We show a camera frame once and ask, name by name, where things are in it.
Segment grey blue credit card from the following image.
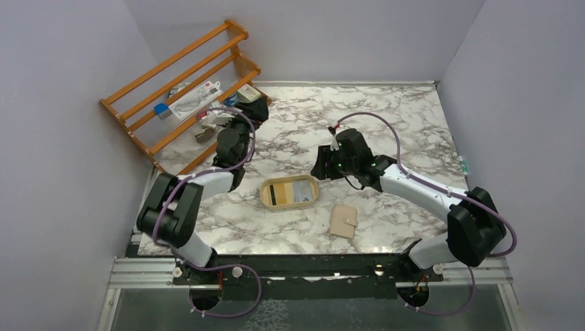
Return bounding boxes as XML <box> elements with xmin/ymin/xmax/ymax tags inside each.
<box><xmin>292</xmin><ymin>180</ymin><xmax>314</xmax><ymax>203</ymax></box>

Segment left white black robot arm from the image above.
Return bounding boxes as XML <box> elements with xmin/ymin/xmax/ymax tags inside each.
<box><xmin>136</xmin><ymin>96</ymin><xmax>269</xmax><ymax>270</ymax></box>

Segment grey white stapler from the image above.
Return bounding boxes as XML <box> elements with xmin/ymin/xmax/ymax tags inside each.
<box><xmin>195</xmin><ymin>128</ymin><xmax>215</xmax><ymax>144</ymax></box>

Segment blue white tape roll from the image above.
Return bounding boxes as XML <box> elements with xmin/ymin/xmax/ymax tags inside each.
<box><xmin>222</xmin><ymin>92</ymin><xmax>238</xmax><ymax>107</ymax></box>

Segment beige leather card holder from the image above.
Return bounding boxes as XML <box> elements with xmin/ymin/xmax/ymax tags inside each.
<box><xmin>329</xmin><ymin>204</ymin><xmax>357</xmax><ymax>239</ymax></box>

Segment blue capped item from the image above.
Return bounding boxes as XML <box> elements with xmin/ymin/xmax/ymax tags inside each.
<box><xmin>153</xmin><ymin>103</ymin><xmax>172</xmax><ymax>121</ymax></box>

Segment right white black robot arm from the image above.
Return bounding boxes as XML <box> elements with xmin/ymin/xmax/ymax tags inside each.
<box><xmin>310</xmin><ymin>129</ymin><xmax>507</xmax><ymax>275</ymax></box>

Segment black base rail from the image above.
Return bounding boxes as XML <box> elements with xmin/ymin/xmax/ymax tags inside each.
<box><xmin>123</xmin><ymin>244</ymin><xmax>444</xmax><ymax>303</ymax></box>

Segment small green white box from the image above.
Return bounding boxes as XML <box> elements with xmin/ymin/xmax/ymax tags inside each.
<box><xmin>237</xmin><ymin>83</ymin><xmax>262</xmax><ymax>103</ymax></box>

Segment green white wall item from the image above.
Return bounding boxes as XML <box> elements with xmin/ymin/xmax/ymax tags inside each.
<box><xmin>458</xmin><ymin>156</ymin><xmax>468</xmax><ymax>177</ymax></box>

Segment beige oval tray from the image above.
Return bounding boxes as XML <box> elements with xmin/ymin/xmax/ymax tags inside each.
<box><xmin>259</xmin><ymin>174</ymin><xmax>319</xmax><ymax>210</ymax></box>

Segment white flat package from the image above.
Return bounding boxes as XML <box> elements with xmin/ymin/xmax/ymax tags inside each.
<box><xmin>169</xmin><ymin>81</ymin><xmax>223</xmax><ymax>120</ymax></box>

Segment orange wooden shelf rack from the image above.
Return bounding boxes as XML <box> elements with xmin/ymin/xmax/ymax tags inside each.
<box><xmin>100</xmin><ymin>19</ymin><xmax>261</xmax><ymax>174</ymax></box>

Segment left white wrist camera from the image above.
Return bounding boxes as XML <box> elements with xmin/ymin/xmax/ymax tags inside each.
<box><xmin>198</xmin><ymin>108</ymin><xmax>234</xmax><ymax>128</ymax></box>

